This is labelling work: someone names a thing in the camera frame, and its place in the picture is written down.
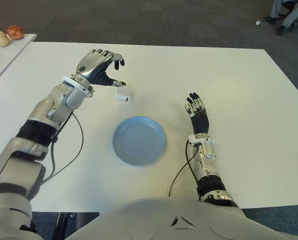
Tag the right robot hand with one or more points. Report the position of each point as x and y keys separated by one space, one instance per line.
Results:
x=201 y=122

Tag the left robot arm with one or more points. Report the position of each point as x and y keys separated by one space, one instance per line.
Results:
x=21 y=165

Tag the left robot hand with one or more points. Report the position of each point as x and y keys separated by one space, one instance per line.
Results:
x=94 y=65

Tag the black table leg frame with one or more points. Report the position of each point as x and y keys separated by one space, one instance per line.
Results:
x=61 y=225

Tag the white side table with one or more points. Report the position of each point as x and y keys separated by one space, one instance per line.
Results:
x=6 y=57

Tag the seated person legs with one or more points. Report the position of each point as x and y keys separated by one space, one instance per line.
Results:
x=292 y=15

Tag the grey robot torso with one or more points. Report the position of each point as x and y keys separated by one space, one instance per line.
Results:
x=176 y=220

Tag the red-brown bread roll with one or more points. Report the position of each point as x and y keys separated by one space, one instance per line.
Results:
x=15 y=32

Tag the white wall charger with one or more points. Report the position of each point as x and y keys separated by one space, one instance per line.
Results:
x=124 y=93

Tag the blue round plate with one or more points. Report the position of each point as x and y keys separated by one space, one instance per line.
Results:
x=139 y=141

